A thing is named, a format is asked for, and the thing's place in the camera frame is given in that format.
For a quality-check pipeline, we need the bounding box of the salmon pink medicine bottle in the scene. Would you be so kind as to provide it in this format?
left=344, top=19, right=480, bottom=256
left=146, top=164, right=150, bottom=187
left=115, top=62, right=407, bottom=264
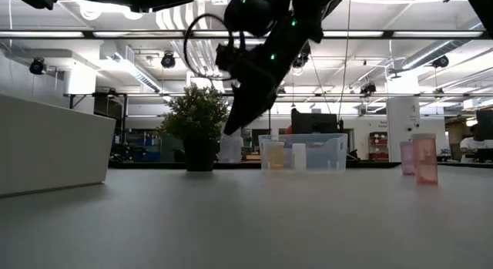
left=411, top=133, right=439, bottom=187

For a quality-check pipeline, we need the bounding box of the large white bottle tan label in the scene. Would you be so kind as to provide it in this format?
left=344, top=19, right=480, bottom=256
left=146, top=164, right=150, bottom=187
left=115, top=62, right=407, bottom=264
left=218, top=134, right=244, bottom=164

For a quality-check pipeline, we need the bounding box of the pale purple medicine bottle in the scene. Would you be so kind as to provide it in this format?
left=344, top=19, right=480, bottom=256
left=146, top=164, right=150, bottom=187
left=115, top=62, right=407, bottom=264
left=399, top=140, right=416, bottom=177

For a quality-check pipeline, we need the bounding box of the translucent white plastic bin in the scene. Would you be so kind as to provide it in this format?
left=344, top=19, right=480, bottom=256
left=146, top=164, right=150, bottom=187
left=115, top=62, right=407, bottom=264
left=0, top=92, right=116, bottom=199

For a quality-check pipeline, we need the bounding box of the shelf with blue bins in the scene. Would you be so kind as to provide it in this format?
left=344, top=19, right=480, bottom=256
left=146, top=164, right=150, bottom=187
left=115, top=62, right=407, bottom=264
left=111, top=129, right=163, bottom=163

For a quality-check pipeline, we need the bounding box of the black computer monitor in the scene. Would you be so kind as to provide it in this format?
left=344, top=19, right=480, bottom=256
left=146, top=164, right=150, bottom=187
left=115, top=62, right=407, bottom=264
left=476, top=109, right=493, bottom=141
left=291, top=113, right=339, bottom=135

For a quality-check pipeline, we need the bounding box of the white building pillar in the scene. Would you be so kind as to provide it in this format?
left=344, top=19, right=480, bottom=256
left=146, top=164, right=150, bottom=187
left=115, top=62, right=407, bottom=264
left=386, top=96, right=421, bottom=163

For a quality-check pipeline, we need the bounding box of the artificial green plant black pot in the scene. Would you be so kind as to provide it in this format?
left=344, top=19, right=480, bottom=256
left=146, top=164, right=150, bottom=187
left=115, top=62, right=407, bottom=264
left=159, top=86, right=231, bottom=173

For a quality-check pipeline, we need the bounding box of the white rectangular air duct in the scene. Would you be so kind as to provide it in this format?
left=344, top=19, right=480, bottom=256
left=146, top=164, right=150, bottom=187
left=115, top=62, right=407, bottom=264
left=99, top=41, right=163, bottom=93

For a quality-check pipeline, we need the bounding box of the orange medicine bottle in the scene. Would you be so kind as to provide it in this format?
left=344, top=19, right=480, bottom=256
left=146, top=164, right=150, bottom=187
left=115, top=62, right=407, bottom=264
left=264, top=141, right=286, bottom=172

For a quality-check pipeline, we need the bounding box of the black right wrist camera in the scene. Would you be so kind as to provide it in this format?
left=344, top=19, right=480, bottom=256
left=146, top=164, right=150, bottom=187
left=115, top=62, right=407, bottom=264
left=214, top=43, right=242, bottom=73

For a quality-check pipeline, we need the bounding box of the pale bluish translucent medicine bottle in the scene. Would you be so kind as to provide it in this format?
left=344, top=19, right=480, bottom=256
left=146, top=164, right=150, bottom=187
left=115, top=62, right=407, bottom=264
left=291, top=143, right=307, bottom=171

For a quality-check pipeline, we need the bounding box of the clear plastic bin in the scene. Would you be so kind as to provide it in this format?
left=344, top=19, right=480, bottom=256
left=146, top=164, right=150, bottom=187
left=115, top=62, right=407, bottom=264
left=258, top=133, right=349, bottom=173

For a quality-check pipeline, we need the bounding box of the black looped camera cable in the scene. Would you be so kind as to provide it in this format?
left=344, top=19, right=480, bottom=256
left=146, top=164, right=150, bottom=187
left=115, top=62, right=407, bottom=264
left=183, top=13, right=247, bottom=82

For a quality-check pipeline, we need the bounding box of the red storage rack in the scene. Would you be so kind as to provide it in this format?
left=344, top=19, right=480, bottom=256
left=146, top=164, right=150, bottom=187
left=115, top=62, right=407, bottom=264
left=368, top=131, right=389, bottom=161

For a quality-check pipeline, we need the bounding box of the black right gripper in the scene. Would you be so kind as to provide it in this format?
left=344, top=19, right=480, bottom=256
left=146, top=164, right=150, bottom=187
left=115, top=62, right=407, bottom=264
left=223, top=62, right=288, bottom=136

